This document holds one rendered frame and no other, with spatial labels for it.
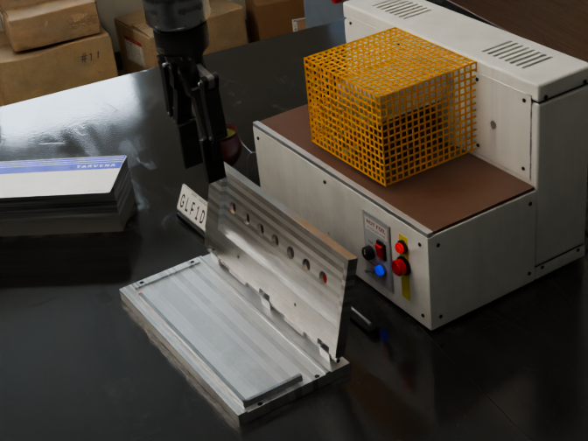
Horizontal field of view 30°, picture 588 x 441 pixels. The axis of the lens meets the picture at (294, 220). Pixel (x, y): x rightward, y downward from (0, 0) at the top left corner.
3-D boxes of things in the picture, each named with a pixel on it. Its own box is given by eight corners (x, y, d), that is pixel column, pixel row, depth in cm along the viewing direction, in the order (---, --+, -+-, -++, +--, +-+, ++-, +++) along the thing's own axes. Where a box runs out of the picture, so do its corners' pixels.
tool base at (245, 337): (121, 299, 201) (117, 283, 199) (219, 258, 209) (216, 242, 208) (240, 427, 168) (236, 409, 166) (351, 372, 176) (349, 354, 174)
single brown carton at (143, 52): (123, 79, 524) (111, 15, 507) (212, 48, 546) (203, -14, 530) (161, 102, 496) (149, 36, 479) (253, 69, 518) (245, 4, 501)
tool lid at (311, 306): (210, 158, 199) (219, 157, 200) (203, 252, 207) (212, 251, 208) (348, 259, 166) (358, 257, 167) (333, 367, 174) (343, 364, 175)
